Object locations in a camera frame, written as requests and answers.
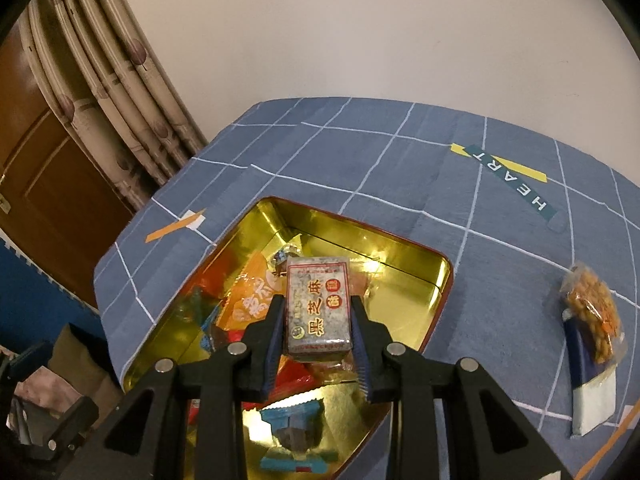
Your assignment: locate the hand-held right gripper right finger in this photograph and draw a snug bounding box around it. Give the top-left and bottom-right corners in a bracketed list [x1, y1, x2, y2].
[349, 295, 571, 480]

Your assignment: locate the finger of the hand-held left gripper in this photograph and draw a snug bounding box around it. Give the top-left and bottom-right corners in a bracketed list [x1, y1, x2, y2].
[27, 396, 100, 463]

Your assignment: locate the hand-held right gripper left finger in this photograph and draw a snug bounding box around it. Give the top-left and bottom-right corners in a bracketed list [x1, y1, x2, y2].
[60, 295, 287, 480]

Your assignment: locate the red snack packet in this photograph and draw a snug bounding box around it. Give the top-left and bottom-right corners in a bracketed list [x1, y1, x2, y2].
[276, 359, 322, 402]

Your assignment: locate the orange snack packet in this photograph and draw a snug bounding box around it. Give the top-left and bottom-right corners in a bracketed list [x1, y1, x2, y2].
[219, 252, 282, 332]

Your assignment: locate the grey snack bar packet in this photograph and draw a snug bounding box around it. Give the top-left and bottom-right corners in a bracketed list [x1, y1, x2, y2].
[283, 255, 354, 364]

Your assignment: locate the clear packet of brown biscuits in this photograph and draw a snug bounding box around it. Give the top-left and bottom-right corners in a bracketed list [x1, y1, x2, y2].
[350, 270, 383, 303]

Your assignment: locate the small yellow snack packet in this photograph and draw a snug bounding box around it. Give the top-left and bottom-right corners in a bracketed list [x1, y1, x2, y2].
[269, 244, 302, 277]

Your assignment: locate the gold tin tray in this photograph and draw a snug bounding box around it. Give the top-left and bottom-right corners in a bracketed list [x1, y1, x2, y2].
[120, 196, 453, 480]

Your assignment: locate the blue and white snack packet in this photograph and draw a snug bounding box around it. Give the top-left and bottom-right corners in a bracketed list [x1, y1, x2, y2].
[562, 307, 618, 440]

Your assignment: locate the clear peanut brittle packet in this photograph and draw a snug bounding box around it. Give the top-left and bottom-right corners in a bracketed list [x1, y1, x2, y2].
[559, 261, 627, 367]

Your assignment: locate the brown cloth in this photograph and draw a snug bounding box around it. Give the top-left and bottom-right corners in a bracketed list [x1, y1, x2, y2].
[49, 324, 123, 398]

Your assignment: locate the blue foam mat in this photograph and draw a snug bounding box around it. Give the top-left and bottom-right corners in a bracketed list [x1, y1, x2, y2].
[0, 230, 103, 358]

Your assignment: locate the orange tape strip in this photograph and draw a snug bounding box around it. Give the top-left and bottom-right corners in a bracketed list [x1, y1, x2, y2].
[574, 400, 640, 480]
[145, 208, 207, 244]

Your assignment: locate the blue checked tablecloth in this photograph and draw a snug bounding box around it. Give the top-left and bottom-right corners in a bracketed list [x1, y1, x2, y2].
[92, 97, 640, 480]

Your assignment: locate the brown wooden door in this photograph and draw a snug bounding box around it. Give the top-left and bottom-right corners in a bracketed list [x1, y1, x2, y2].
[0, 20, 137, 311]

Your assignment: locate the beige patterned curtain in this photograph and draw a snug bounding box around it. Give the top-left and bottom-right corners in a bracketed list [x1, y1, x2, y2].
[20, 0, 209, 213]

